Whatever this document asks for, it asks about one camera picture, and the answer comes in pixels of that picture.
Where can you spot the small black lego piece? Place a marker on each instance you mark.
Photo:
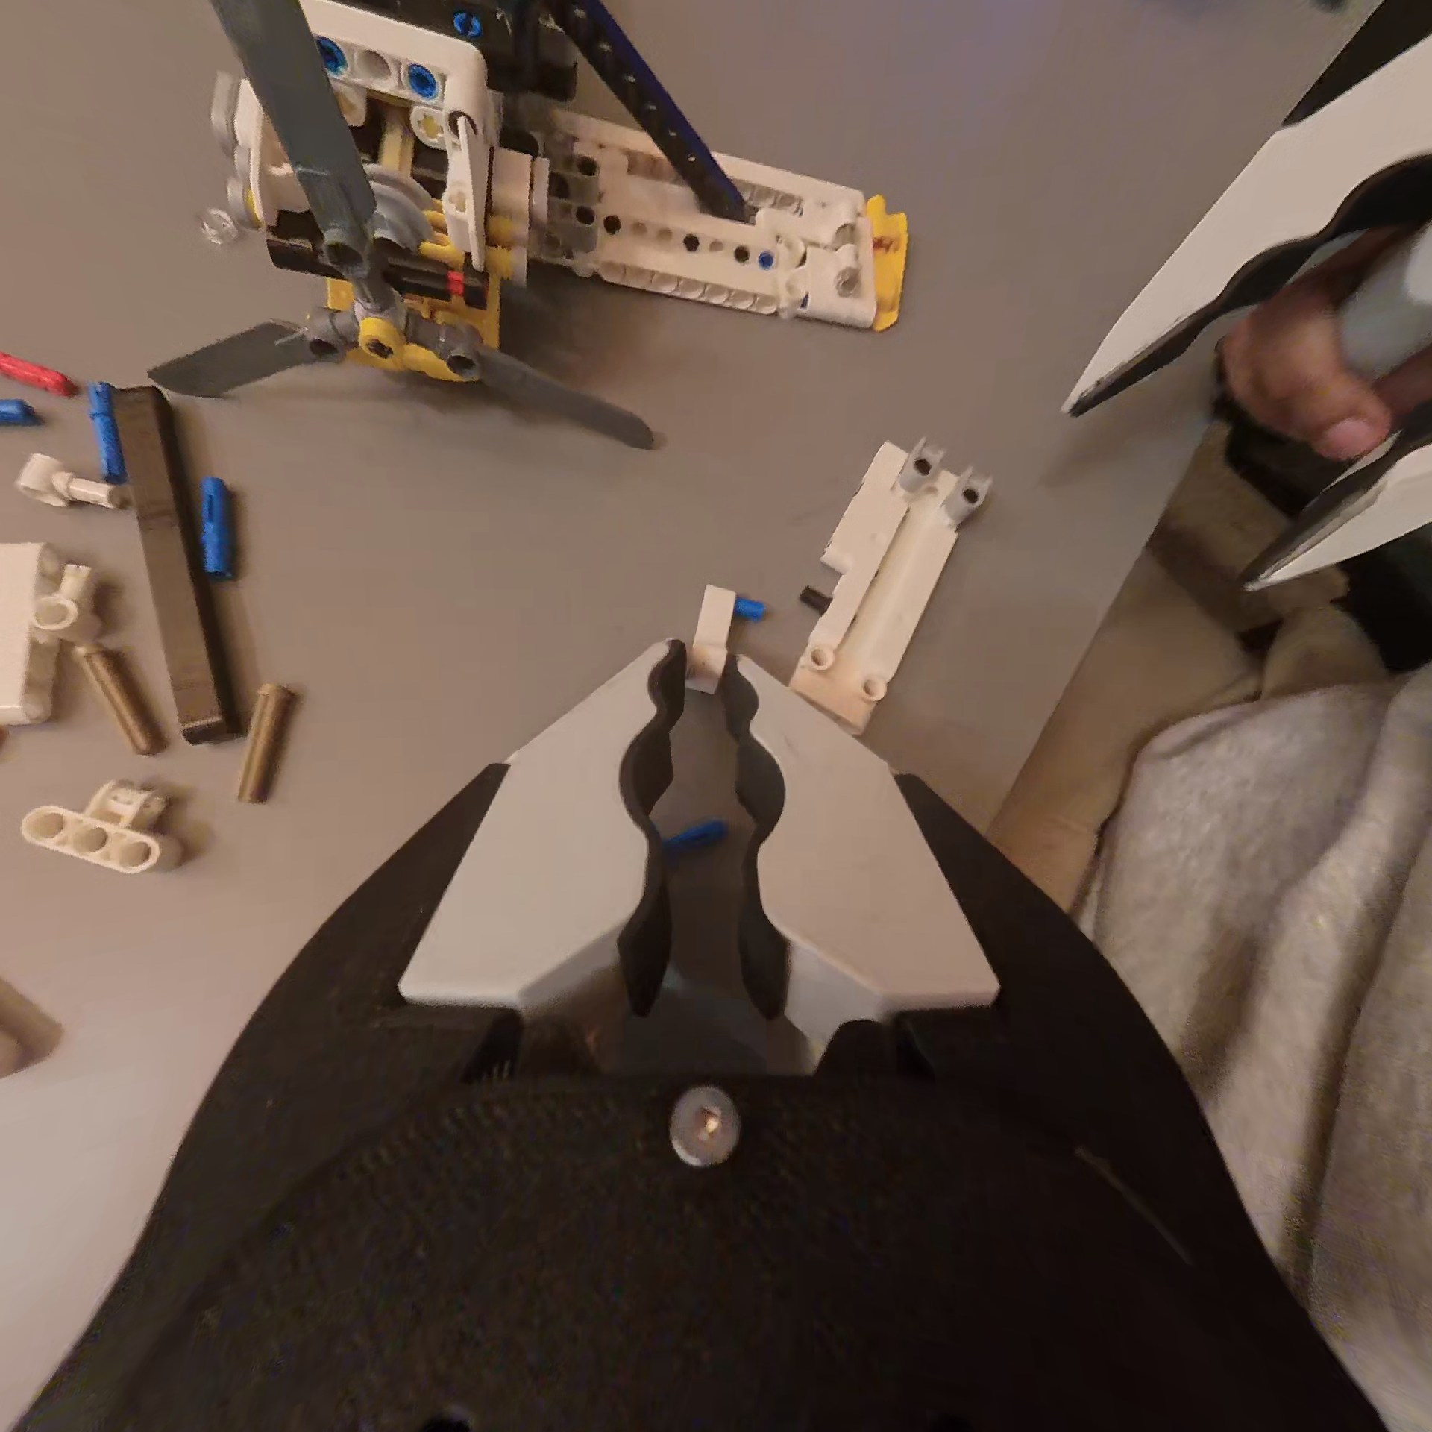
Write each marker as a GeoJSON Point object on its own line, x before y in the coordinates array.
{"type": "Point", "coordinates": [817, 597]}

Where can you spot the grey sweater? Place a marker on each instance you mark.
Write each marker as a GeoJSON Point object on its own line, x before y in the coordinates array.
{"type": "Point", "coordinates": [1286, 1006]}

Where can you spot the white lego panel piece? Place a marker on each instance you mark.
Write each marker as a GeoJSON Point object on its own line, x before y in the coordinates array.
{"type": "Point", "coordinates": [27, 638]}

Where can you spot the white angled lego piece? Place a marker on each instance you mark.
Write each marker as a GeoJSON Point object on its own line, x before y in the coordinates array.
{"type": "Point", "coordinates": [713, 626]}

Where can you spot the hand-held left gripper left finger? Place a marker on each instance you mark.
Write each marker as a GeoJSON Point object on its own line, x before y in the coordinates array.
{"type": "Point", "coordinates": [525, 883]}

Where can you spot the lego helicopter model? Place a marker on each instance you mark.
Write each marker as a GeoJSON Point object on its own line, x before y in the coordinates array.
{"type": "Point", "coordinates": [672, 223]}

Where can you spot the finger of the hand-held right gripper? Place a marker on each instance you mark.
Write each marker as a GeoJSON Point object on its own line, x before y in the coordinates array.
{"type": "Point", "coordinates": [1381, 508]}
{"type": "Point", "coordinates": [1286, 189]}

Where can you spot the person's right hand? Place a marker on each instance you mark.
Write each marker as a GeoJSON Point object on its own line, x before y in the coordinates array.
{"type": "Point", "coordinates": [1286, 368]}

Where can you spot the white three-hole lego connector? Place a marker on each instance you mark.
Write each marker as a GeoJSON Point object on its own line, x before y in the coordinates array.
{"type": "Point", "coordinates": [101, 834]}

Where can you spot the white lego axle connector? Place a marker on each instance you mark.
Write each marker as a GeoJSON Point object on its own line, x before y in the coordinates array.
{"type": "Point", "coordinates": [67, 482]}

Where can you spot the white lego panel assembly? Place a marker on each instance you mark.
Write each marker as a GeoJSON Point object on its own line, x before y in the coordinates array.
{"type": "Point", "coordinates": [895, 603]}

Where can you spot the long black lego beam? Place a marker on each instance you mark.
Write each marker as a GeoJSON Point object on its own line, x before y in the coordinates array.
{"type": "Point", "coordinates": [179, 559]}

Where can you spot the clear round lego piece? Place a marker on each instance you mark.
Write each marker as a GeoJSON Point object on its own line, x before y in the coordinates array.
{"type": "Point", "coordinates": [218, 225]}

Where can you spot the red lego axle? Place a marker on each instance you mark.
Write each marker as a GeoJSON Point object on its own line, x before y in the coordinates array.
{"type": "Point", "coordinates": [33, 372]}

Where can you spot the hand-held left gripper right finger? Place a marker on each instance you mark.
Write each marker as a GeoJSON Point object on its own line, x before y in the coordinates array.
{"type": "Point", "coordinates": [883, 883]}

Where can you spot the brown lego cylinder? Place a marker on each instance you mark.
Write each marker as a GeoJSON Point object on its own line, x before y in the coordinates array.
{"type": "Point", "coordinates": [121, 699]}
{"type": "Point", "coordinates": [266, 740]}

